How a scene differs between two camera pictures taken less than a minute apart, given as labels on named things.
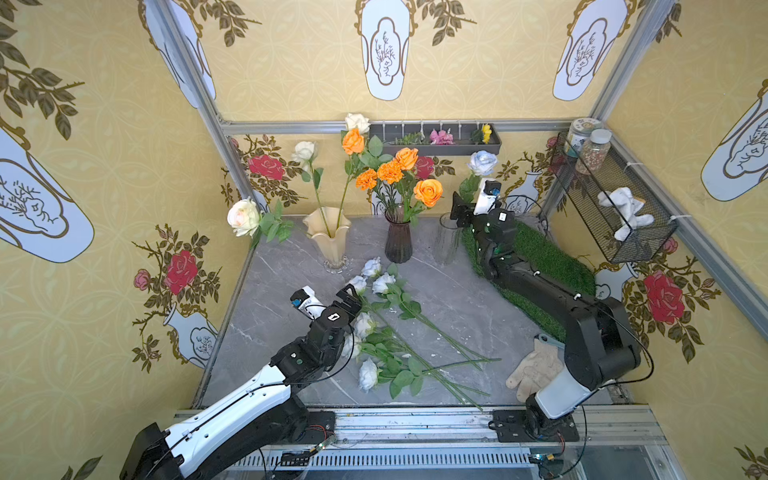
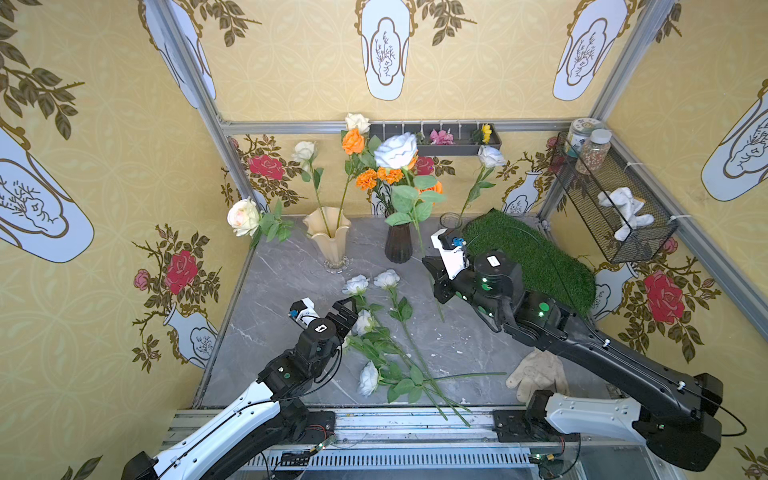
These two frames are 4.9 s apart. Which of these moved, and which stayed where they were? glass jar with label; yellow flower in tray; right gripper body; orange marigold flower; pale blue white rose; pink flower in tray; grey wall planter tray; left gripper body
Moved: right gripper body; pale blue white rose
Stayed: pink flower in tray; yellow flower in tray; grey wall planter tray; orange marigold flower; glass jar with label; left gripper body
